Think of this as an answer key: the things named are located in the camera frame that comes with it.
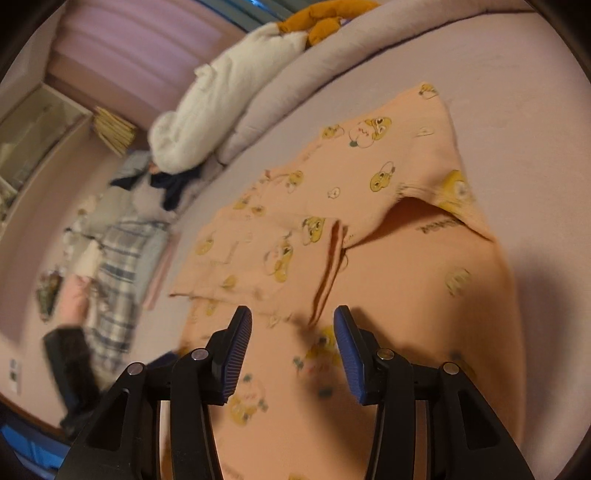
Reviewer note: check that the white open wardrobe shelf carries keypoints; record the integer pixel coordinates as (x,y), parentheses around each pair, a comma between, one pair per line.
(37,129)

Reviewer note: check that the grey folded quilt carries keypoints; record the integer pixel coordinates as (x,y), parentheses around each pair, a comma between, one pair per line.
(154,258)

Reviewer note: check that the yellow folded bamboo mat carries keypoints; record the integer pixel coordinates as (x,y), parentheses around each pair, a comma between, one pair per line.
(113,129)

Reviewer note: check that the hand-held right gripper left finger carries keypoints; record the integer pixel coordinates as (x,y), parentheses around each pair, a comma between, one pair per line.
(238,350)

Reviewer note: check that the blue window frame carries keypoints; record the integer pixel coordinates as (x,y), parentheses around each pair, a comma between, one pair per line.
(244,9)

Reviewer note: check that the plaid blanket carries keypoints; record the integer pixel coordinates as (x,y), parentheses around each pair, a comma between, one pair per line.
(120,277)

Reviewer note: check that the orange cartoon print pajama top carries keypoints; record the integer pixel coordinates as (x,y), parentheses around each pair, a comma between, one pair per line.
(392,277)

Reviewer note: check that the blue striped cloth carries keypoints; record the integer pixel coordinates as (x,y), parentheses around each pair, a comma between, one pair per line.
(134,164)

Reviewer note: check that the navy cloth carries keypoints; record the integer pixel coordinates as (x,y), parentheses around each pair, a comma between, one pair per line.
(171,184)

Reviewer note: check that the floral plush toy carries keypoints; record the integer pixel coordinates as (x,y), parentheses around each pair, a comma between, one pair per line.
(48,293)

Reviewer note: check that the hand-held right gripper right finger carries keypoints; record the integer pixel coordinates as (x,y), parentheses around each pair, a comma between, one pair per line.
(348,355)

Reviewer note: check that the pink duvet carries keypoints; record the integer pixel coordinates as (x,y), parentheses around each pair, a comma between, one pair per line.
(295,92)

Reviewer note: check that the blue object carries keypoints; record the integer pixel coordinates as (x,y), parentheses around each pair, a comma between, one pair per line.
(27,447)

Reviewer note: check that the pink curtain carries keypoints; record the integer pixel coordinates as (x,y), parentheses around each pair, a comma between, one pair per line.
(138,37)

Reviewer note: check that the white fleece garment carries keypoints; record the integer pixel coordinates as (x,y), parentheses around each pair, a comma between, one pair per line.
(207,106)

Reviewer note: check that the pink bed sheet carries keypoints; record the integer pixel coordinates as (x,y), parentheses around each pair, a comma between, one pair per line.
(508,115)

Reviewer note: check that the grey green pillow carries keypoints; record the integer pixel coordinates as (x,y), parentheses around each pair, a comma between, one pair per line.
(111,210)

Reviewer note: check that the orange plush toy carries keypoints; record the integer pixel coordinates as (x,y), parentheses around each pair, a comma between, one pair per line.
(323,25)

